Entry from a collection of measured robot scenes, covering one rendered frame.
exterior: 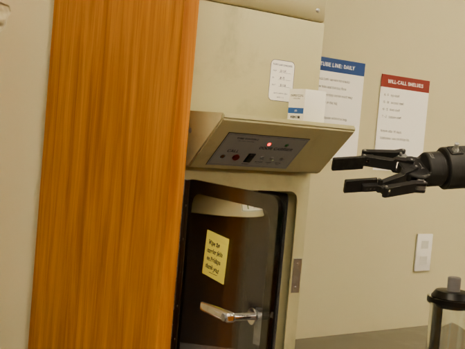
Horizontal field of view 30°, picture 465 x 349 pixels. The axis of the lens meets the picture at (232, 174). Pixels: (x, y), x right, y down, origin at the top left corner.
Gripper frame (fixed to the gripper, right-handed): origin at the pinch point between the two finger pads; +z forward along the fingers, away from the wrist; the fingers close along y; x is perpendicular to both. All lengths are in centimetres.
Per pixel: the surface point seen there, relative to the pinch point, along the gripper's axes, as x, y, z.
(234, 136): -21.4, 16.3, 29.9
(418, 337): 72, -20, -38
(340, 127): -17.9, 9.8, 8.1
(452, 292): 19.7, 17.7, -19.8
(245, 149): -17.2, 14.2, 27.3
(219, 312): -9, 47, 38
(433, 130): 32, -64, -53
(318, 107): -20.5, 6.5, 11.6
